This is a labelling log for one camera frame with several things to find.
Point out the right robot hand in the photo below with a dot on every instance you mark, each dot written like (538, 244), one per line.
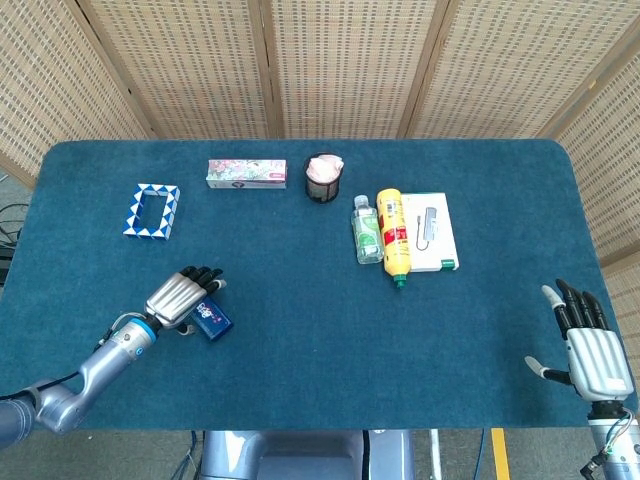
(597, 360)

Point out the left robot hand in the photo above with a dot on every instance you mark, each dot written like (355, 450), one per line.
(172, 300)

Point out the blue glasses box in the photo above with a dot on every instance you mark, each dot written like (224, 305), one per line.
(217, 322)

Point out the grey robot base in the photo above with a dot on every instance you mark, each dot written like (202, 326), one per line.
(300, 455)

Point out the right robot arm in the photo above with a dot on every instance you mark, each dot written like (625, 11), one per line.
(617, 450)

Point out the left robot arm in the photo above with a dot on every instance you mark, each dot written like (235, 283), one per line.
(100, 360)

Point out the blue white snake puzzle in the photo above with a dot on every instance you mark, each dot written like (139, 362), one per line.
(131, 216)

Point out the floral toothpaste box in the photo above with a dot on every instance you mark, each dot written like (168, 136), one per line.
(245, 172)

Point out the blue carpet table cover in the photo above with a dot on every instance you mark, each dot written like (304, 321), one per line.
(320, 375)

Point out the black mesh pen cup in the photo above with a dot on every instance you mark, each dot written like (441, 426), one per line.
(322, 192)

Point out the white USB hub box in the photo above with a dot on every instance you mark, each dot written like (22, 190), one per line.
(440, 240)

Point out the pink cloth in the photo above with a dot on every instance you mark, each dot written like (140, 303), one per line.
(325, 167)

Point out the clear bottle green label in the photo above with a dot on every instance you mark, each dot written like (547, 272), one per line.
(367, 235)

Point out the yellow bottle green cap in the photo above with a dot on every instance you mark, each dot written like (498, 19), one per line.
(392, 235)

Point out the woven folding screen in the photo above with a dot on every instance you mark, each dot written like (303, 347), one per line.
(350, 65)

